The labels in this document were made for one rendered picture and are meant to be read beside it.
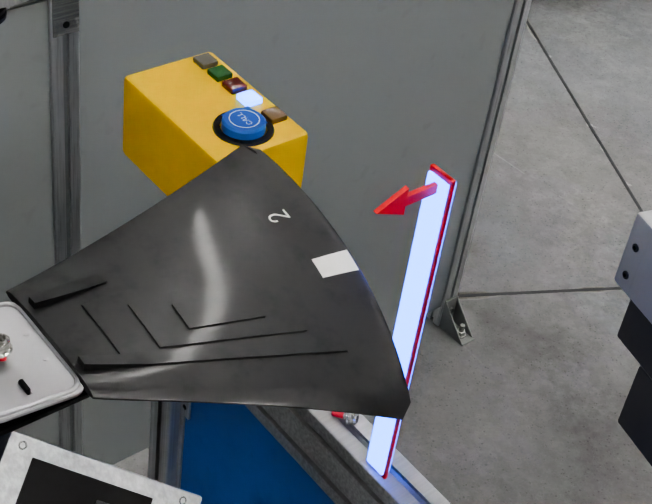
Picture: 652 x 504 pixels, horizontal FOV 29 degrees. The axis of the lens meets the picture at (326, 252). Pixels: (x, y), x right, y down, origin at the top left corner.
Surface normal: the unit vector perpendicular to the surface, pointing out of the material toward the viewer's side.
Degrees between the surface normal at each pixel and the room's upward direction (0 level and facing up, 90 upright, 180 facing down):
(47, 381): 7
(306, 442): 90
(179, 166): 90
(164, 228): 5
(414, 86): 90
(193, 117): 0
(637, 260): 90
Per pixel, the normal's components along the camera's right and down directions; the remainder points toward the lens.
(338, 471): -0.78, 0.32
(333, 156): 0.62, 0.56
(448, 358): 0.12, -0.76
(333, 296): 0.43, -0.57
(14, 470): 0.55, -0.06
